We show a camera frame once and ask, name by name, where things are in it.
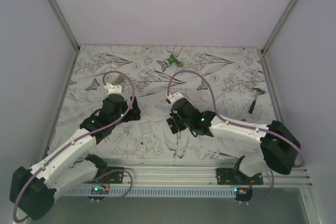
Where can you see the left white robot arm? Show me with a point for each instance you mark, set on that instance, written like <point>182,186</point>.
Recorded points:
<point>34,190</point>

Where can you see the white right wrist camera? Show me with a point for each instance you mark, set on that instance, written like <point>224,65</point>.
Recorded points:
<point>172,98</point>

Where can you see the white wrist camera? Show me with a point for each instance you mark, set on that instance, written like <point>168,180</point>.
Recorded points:
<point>172,98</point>
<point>111,89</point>

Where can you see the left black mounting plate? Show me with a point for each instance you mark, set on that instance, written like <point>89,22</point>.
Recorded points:
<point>109,175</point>

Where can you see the clear fuse box cover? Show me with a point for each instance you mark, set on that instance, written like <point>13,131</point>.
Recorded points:
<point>145,128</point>

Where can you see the aluminium frame rail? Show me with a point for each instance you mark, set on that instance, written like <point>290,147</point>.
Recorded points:
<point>201,172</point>

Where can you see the black fuse box base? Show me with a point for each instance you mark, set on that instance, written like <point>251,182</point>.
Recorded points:
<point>175,125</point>

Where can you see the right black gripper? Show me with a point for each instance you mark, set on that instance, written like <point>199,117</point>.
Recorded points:
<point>173,114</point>

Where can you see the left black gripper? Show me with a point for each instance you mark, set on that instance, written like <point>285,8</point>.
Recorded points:
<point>134,115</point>

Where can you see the right controller board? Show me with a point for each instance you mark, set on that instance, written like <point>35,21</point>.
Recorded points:
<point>243,191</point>

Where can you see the left controller board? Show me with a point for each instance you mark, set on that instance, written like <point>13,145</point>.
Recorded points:
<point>99,190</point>

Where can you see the small grey hammer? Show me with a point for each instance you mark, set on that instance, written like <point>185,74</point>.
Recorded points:
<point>258,92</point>

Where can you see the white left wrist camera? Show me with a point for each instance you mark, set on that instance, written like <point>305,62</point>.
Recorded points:
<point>111,89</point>

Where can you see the white slotted cable duct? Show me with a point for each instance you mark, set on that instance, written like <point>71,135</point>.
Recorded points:
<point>157,192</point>

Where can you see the black mounting plate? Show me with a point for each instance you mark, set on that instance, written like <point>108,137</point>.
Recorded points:
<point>229,176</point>
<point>109,175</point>

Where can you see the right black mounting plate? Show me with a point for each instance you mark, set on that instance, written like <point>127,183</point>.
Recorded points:
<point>229,176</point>

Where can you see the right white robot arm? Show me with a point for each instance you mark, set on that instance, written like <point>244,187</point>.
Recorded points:
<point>277,148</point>

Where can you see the controller board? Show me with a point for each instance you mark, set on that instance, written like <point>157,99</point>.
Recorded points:
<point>243,191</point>
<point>99,190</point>

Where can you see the floral printed table mat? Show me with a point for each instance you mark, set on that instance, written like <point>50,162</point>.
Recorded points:
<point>230,81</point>

